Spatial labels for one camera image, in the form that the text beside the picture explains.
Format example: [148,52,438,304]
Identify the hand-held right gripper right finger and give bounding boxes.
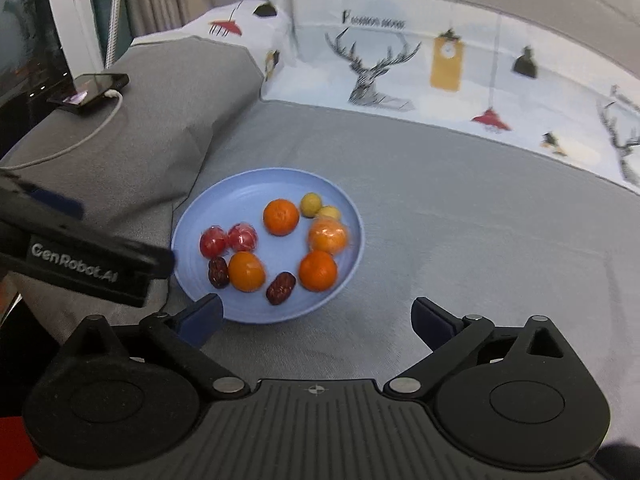
[382,297,594,402]

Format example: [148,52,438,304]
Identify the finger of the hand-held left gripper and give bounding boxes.
[0,169,85,233]
[107,240,177,282]

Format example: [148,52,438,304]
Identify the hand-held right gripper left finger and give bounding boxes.
[55,294,251,402]

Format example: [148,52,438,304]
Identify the dark red date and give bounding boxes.
[265,271,298,306]
[207,256,231,290]

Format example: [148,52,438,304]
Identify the red cherry tomato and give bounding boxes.
[199,226,230,260]

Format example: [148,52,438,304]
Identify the pink candy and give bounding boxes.
[227,221,260,253]

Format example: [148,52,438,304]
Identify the blue round plate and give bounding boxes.
[171,167,366,325]

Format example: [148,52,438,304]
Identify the orange candy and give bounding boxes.
[306,216,351,256]

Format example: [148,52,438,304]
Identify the grey deer print bed cover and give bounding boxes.
[165,0,640,451]

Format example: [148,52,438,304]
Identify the black smartphone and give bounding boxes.
[47,73,130,111]

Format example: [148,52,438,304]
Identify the grey printed pillow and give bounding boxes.
[0,2,297,343]

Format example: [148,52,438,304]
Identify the red cloth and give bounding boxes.
[0,414,39,469]

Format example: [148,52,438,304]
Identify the dotted pole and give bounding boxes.
[104,0,127,69]

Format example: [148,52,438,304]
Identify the white charging cable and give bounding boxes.
[0,90,124,171]

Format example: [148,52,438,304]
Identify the white window frame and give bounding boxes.
[42,0,107,80]

